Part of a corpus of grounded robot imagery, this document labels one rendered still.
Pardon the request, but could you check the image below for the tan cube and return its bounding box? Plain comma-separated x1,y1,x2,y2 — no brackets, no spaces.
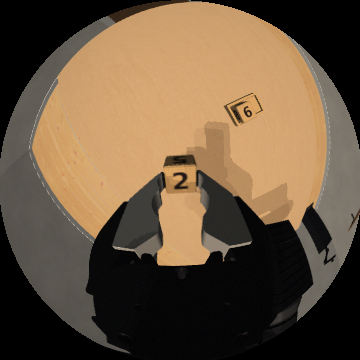
230,101,257,123
163,155,197,194

